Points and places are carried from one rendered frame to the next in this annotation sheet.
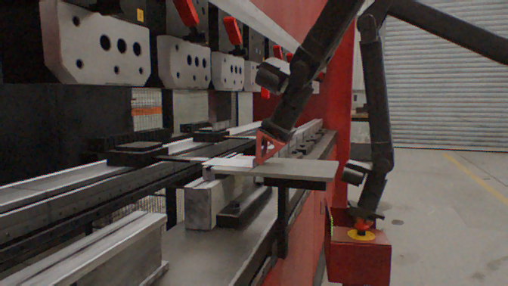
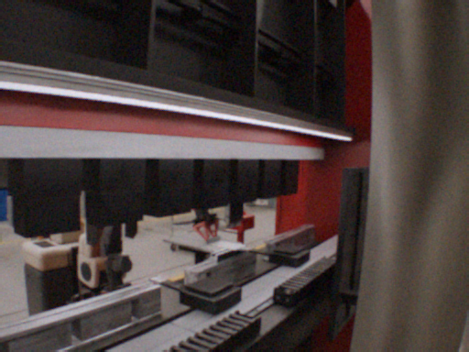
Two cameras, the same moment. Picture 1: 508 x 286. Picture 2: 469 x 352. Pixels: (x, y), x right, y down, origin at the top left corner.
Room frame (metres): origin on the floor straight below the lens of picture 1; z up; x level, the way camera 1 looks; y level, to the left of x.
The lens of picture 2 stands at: (2.19, 0.45, 1.37)
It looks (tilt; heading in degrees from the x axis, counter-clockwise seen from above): 3 degrees down; 196
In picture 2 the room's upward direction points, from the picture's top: 2 degrees clockwise
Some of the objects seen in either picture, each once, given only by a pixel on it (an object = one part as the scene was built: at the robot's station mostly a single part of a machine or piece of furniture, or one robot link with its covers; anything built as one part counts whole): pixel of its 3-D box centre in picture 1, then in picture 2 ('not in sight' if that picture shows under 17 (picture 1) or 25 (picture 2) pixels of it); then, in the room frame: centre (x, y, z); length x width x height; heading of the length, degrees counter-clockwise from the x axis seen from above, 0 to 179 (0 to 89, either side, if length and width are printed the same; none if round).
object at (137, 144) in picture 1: (163, 154); (271, 251); (0.87, 0.23, 1.01); 0.26 x 0.12 x 0.05; 73
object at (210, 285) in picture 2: (229, 135); (188, 286); (1.32, 0.09, 1.01); 0.26 x 0.12 x 0.05; 73
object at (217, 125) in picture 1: (220, 110); (234, 214); (0.83, 0.08, 1.13); 0.10 x 0.02 x 0.10; 163
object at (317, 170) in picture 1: (279, 166); (201, 242); (0.79, -0.06, 1.00); 0.26 x 0.18 x 0.01; 73
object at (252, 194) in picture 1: (248, 200); not in sight; (0.85, 0.01, 0.89); 0.30 x 0.05 x 0.03; 163
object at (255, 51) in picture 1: (244, 62); (206, 182); (1.00, 0.03, 1.26); 0.15 x 0.09 x 0.17; 163
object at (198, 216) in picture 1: (229, 185); (223, 269); (0.88, 0.06, 0.92); 0.39 x 0.06 x 0.10; 163
